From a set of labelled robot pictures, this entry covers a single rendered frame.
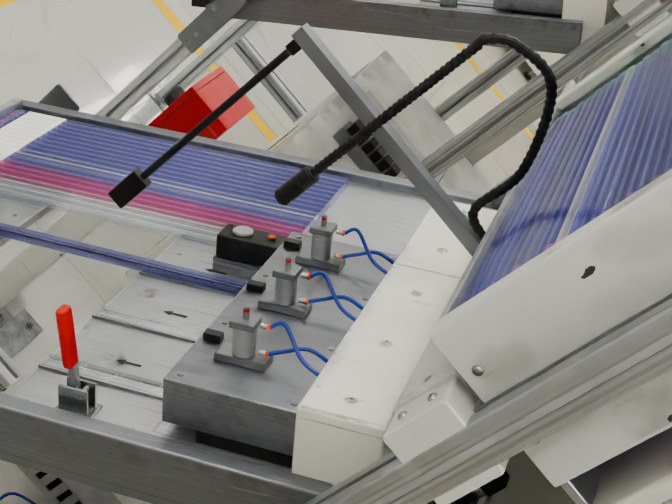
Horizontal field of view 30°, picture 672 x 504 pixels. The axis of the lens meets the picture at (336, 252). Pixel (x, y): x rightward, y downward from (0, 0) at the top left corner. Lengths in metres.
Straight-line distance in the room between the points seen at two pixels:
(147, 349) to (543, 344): 0.50
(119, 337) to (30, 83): 1.93
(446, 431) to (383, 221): 0.67
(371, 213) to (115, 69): 1.93
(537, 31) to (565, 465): 1.49
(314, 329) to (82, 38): 2.31
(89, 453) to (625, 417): 0.49
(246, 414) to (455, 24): 1.42
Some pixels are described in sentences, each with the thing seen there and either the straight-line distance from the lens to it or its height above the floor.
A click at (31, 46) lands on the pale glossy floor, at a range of 3.30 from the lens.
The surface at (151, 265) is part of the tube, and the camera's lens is 1.44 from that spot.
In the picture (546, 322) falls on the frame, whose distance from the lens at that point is 0.94.
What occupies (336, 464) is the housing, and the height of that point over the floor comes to 1.22.
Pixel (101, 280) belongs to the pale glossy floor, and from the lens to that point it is 2.94.
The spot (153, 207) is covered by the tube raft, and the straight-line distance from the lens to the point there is 1.58.
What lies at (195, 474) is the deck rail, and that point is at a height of 1.11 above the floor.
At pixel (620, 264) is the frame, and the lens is 0.91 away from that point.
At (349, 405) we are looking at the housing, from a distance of 1.09.
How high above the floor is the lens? 1.85
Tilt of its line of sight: 30 degrees down
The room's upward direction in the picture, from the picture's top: 54 degrees clockwise
